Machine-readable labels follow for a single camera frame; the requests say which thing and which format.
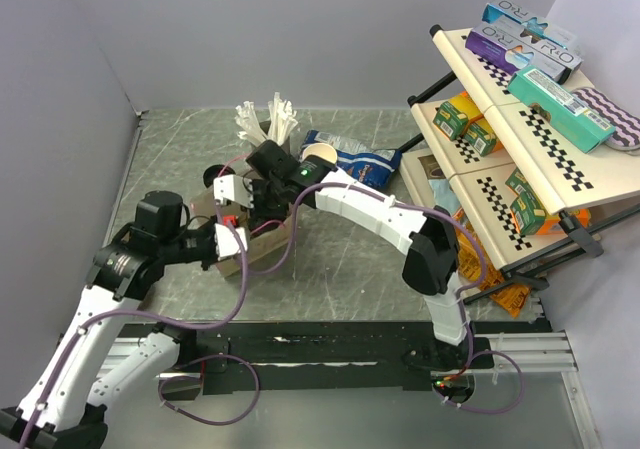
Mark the green box lower shelf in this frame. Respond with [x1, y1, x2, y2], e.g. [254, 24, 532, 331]
[506, 168, 547, 235]

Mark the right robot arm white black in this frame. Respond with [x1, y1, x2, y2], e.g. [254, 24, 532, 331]
[247, 140, 472, 368]

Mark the stack of black lids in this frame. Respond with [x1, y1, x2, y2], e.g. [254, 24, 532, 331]
[202, 164, 236, 188]

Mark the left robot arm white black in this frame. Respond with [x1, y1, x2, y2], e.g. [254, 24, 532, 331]
[1, 191, 220, 448]

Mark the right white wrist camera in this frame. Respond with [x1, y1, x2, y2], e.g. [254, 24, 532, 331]
[213, 174, 254, 209]

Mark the blue toothpaste box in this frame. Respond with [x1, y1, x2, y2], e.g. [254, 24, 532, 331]
[482, 0, 579, 49]

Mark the beige tiered shelf rack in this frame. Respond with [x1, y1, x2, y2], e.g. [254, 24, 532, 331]
[400, 25, 639, 275]

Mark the orange snack packet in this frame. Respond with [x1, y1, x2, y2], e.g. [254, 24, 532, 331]
[457, 238, 536, 319]

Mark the teal box with barcode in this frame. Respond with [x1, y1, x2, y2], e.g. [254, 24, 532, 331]
[508, 67, 615, 153]

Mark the purple wavy striped pouch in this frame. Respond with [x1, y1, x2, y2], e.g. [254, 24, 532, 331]
[572, 87, 639, 155]

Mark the green yellow box upper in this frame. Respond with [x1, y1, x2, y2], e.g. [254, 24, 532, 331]
[433, 91, 483, 141]

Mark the green yellow box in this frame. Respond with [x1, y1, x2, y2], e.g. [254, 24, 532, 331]
[463, 118, 503, 157]
[433, 91, 483, 141]

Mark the stack of green paper cups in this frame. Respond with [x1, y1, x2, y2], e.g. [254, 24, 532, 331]
[301, 142, 338, 165]

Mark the orange chips bag lower shelf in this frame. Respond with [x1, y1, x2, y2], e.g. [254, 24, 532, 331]
[536, 208, 591, 235]

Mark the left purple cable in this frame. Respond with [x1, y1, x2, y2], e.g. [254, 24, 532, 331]
[17, 216, 261, 449]

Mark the purple toothpaste box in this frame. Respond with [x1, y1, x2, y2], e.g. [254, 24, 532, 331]
[465, 22, 583, 84]

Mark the aluminium rail frame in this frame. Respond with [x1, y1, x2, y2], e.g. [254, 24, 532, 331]
[99, 324, 601, 448]

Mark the blue chips bag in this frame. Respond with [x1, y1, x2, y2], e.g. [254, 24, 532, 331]
[300, 130, 402, 189]

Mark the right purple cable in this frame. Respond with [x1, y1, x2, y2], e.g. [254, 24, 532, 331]
[244, 182, 526, 415]

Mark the pink paper gift bag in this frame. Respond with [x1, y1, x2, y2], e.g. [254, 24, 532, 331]
[189, 154, 301, 280]

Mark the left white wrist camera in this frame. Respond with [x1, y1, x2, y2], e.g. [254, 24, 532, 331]
[215, 216, 249, 260]

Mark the purple cable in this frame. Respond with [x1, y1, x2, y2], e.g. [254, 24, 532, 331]
[244, 182, 526, 415]
[17, 216, 261, 449]

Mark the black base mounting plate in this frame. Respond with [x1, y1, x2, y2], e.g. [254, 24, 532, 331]
[134, 320, 496, 396]

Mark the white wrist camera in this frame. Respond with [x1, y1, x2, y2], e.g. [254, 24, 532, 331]
[213, 174, 254, 209]
[215, 216, 249, 260]

